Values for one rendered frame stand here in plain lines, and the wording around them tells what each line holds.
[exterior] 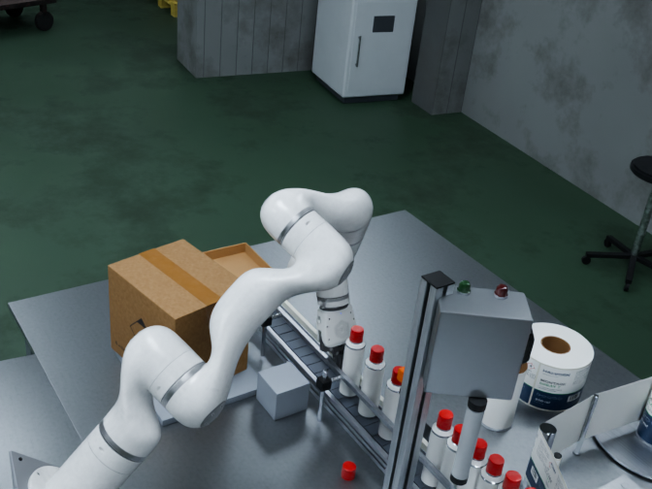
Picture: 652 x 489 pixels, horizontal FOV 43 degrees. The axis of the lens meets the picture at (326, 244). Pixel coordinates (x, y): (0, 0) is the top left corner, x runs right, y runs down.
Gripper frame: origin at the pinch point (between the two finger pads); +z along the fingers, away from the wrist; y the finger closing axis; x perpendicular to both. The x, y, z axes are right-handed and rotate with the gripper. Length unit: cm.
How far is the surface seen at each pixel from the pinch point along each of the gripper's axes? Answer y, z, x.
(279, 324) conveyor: -1.3, -3.6, 28.4
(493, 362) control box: -9, -21, -68
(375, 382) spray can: -1.2, 0.6, -17.8
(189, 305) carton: -35.4, -22.3, 9.7
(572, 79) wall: 330, -43, 204
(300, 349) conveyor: -2.1, 0.8, 16.5
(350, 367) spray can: -1.9, -1.0, -8.2
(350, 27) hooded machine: 257, -91, 349
